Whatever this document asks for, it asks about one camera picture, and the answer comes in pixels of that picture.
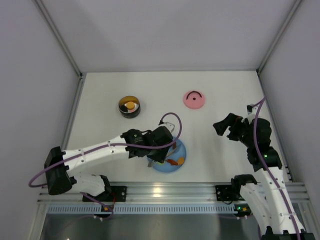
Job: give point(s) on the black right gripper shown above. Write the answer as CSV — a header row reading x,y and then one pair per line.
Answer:
x,y
233,127

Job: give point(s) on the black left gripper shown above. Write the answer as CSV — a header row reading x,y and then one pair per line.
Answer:
x,y
162,153

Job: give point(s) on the pink sandwich cookie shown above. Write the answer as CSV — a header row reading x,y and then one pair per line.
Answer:
x,y
132,110

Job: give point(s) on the tan round cracker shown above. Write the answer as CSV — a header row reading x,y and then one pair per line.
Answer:
x,y
130,105

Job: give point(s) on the black sandwich cookie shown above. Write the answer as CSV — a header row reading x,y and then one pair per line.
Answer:
x,y
123,108

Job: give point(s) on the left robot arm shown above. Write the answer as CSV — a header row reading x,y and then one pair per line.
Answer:
x,y
68,171

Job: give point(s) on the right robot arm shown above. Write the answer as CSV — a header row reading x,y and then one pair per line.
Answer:
x,y
265,190

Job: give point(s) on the blue plate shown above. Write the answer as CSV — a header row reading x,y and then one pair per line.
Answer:
x,y
167,168

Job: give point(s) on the red chicken wing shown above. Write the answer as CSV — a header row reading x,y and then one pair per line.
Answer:
x,y
172,162

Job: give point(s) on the yellow swirl cookie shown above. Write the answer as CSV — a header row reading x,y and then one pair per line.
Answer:
x,y
181,161

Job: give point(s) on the pink round lid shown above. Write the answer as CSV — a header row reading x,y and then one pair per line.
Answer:
x,y
194,99

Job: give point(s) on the aluminium frame rail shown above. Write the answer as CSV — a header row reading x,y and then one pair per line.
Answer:
x,y
169,193

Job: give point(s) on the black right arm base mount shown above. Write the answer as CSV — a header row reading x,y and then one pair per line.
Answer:
x,y
226,194

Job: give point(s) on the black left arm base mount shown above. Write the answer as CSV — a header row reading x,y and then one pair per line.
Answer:
x,y
117,194

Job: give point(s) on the white slotted cable duct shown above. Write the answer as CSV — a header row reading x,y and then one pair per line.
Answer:
x,y
144,209

